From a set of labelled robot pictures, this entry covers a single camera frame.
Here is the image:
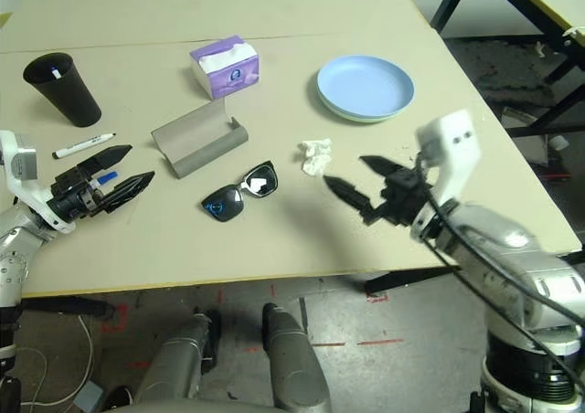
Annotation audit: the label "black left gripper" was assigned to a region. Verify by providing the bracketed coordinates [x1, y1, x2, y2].
[45, 144, 156, 221]

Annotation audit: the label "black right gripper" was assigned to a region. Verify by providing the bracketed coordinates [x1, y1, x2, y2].
[323, 154, 433, 229]

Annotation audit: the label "white marker with black cap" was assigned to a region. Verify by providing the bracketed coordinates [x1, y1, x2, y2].
[51, 132, 117, 161]

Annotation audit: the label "white tissue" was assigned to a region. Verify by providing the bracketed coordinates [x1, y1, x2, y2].
[297, 137, 334, 177]

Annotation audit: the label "grey glasses case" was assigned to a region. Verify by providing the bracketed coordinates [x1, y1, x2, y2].
[150, 98, 250, 180]

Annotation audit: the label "blue plate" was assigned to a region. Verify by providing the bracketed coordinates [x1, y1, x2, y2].
[316, 54, 416, 119]

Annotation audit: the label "black sunglasses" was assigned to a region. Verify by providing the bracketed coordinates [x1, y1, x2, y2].
[199, 160, 279, 225]

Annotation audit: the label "green plate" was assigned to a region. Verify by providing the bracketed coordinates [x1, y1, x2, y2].
[319, 92, 415, 125]

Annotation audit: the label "black plastic cup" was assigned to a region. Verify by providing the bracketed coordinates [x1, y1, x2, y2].
[22, 51, 102, 129]

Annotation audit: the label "black table foot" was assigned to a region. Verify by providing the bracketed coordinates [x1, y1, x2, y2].
[364, 266, 463, 295]
[20, 296, 115, 321]

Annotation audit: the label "purple tissue box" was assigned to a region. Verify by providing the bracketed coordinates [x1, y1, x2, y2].
[189, 34, 262, 101]

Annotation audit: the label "grey right robot leg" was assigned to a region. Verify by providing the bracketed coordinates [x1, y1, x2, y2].
[261, 302, 331, 413]

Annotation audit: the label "grey robot leg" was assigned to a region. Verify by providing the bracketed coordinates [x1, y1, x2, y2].
[261, 302, 331, 413]
[132, 310, 223, 413]

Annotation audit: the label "metal-framed yellow-edged table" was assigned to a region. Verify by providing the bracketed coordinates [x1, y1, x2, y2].
[429, 0, 585, 138]

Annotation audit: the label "grey left robot leg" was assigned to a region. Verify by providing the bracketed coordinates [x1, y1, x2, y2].
[132, 310, 223, 413]

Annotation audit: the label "small grey floor box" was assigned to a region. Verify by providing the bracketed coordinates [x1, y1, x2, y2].
[72, 380, 105, 410]

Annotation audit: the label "black sneaker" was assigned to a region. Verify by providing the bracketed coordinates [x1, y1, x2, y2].
[102, 384, 134, 413]

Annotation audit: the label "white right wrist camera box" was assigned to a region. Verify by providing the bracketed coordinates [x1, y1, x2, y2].
[409, 108, 484, 240]

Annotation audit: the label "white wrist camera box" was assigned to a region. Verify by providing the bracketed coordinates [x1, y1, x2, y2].
[0, 129, 77, 236]
[409, 108, 484, 240]

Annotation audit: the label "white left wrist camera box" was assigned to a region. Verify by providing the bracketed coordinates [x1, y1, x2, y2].
[0, 129, 77, 236]

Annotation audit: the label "white floor cable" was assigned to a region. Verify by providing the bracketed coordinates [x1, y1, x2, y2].
[0, 312, 95, 408]

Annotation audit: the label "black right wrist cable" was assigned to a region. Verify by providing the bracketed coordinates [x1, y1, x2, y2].
[413, 152, 585, 373]

